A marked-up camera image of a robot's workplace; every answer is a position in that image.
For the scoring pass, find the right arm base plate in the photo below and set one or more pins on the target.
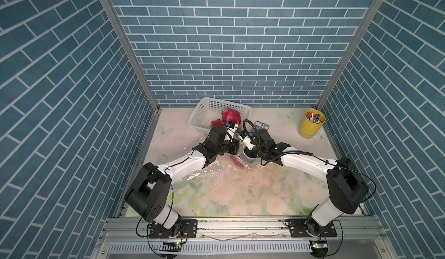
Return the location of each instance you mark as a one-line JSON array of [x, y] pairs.
[[303, 228]]

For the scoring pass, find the clear zip-top bag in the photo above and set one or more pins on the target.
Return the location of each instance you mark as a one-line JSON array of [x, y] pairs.
[[251, 159], [221, 173]]

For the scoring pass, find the yellow pen cup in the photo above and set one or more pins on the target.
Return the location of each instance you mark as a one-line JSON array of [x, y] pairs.
[[311, 123]]

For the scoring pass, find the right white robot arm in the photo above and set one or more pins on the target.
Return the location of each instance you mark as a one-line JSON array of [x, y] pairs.
[[346, 185]]

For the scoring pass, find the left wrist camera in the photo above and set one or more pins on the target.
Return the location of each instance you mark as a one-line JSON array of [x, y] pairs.
[[232, 128]]

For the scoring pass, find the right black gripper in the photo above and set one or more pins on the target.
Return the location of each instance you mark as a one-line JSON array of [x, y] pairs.
[[247, 152]]

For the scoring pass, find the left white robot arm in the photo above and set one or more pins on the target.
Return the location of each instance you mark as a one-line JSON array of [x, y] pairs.
[[149, 191]]

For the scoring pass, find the highlighter marker pack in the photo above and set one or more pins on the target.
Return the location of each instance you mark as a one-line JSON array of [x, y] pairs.
[[261, 125]]

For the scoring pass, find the pink dragon fruit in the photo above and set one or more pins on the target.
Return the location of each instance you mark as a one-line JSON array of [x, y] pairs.
[[232, 115], [216, 123]]

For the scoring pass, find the white plastic mesh basket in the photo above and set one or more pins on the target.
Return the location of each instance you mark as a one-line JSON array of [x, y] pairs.
[[209, 110]]

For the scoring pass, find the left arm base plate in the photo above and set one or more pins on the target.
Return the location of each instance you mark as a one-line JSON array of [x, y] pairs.
[[186, 226]]

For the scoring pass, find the aluminium mounting rail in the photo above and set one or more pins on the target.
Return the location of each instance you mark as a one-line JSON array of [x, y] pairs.
[[353, 237]]

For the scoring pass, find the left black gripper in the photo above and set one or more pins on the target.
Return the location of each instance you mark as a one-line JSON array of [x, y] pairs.
[[233, 146]]

